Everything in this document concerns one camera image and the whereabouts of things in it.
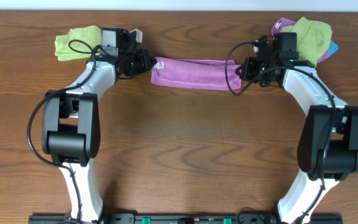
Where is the black cable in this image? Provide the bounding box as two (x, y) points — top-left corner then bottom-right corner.
(224, 41), (336, 223)
(26, 39), (105, 223)

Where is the left black cable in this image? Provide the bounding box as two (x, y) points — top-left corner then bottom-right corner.
(26, 39), (105, 223)

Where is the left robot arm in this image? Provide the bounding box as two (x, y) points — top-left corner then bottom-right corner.
(42, 27), (155, 223)

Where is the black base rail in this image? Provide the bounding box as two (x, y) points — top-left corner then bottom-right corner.
(28, 213), (344, 224)

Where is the folded light green cloth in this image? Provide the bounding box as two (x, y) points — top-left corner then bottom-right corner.
(55, 26), (102, 62)

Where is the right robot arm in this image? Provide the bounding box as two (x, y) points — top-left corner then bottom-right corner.
(235, 32), (358, 223)

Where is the right black cable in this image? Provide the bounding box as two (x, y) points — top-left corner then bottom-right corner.
(224, 41), (336, 223)

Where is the crumpled olive green cloth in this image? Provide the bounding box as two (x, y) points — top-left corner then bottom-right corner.
(279, 16), (333, 67)

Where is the blue cloth under pile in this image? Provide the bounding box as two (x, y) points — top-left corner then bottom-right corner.
(318, 41), (339, 63)

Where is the purple microfibre cloth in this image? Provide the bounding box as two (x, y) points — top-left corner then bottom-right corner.
(150, 57), (241, 90)

